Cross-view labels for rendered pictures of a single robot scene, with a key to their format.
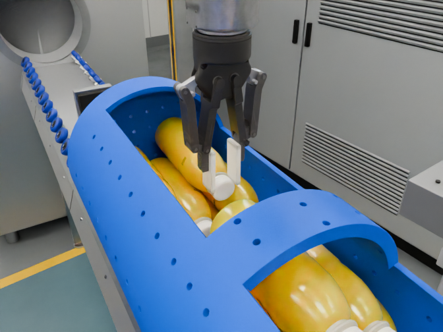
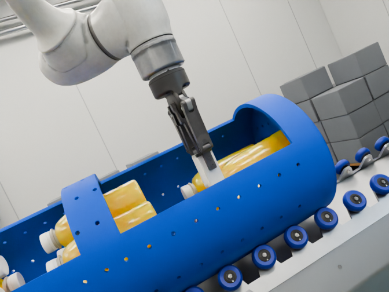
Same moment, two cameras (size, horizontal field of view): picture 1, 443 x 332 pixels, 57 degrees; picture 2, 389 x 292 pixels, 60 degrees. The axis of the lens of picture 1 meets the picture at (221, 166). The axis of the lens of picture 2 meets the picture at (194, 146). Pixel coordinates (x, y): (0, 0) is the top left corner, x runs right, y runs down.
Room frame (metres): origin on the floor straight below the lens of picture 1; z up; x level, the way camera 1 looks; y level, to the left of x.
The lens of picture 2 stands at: (0.68, -0.63, 1.25)
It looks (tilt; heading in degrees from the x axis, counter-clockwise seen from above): 4 degrees down; 105
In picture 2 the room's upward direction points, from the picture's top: 25 degrees counter-clockwise
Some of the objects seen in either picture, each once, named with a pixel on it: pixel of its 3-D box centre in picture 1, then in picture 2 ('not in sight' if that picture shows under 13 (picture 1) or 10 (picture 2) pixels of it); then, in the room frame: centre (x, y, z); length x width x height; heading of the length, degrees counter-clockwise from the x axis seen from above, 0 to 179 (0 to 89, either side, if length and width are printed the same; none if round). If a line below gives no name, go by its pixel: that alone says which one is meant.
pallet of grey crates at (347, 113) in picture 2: not in sight; (333, 116); (1.27, 3.60, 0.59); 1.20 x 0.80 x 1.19; 126
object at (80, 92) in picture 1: (97, 115); not in sight; (1.02, 0.34, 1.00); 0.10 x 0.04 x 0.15; 119
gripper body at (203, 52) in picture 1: (221, 64); (175, 95); (0.52, 0.00, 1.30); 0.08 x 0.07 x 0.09; 119
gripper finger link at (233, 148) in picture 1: (233, 161); (211, 169); (0.53, -0.02, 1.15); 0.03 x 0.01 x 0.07; 29
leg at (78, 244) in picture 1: (68, 196); not in sight; (1.60, 0.74, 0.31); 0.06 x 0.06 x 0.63; 29
